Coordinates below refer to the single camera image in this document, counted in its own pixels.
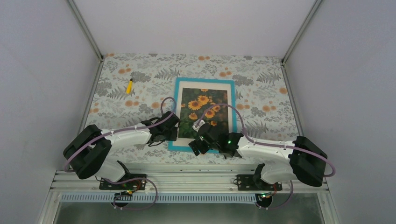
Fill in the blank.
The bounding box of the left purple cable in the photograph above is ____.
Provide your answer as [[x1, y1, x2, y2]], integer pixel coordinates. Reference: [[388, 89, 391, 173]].
[[63, 97, 177, 174]]

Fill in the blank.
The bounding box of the aluminium mounting rail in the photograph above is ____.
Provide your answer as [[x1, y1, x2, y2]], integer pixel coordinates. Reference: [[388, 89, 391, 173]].
[[49, 168, 329, 195]]

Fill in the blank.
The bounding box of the sunflower photo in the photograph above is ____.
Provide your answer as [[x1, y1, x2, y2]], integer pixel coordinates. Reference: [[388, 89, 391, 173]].
[[178, 88, 229, 139]]

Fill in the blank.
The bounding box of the floral patterned table mat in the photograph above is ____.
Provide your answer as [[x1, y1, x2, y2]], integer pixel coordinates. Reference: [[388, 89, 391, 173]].
[[72, 53, 310, 166]]

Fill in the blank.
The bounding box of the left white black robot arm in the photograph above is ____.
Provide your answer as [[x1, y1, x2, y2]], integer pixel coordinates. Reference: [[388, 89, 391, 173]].
[[63, 111, 180, 190]]

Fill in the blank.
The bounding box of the aluminium corner post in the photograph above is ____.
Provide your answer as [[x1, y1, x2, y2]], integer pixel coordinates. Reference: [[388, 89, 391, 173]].
[[66, 0, 104, 61], [281, 0, 323, 66]]

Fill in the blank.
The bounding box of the right aluminium corner post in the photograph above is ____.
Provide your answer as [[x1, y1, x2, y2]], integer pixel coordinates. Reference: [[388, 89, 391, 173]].
[[281, 0, 323, 66]]

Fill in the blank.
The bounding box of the purple cable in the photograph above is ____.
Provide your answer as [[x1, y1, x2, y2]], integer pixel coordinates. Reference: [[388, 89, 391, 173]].
[[63, 97, 177, 174], [193, 103, 337, 178]]

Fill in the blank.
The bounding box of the grey slotted cable duct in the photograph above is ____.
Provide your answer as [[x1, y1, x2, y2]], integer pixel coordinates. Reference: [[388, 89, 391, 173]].
[[59, 192, 256, 204]]

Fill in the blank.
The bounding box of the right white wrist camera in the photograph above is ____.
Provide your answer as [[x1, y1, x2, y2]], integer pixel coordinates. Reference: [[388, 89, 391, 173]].
[[192, 120, 205, 132]]

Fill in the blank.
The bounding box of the yellow black screwdriver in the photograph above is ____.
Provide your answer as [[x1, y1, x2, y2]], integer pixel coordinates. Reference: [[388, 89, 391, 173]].
[[126, 78, 133, 95]]

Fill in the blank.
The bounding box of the left aluminium corner post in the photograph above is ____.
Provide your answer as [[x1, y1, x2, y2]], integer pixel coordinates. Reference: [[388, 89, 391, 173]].
[[66, 0, 104, 61]]

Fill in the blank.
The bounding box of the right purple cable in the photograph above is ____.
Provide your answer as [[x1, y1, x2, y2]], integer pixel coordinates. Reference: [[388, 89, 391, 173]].
[[193, 103, 337, 178]]

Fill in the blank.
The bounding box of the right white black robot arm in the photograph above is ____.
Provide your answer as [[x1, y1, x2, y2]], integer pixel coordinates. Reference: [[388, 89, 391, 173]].
[[189, 121, 327, 190]]

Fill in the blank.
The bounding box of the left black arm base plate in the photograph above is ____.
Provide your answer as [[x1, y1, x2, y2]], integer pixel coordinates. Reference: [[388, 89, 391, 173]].
[[99, 174, 147, 191]]

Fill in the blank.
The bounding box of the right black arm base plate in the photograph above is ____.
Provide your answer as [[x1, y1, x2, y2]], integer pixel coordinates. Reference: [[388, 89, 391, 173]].
[[233, 175, 283, 191]]

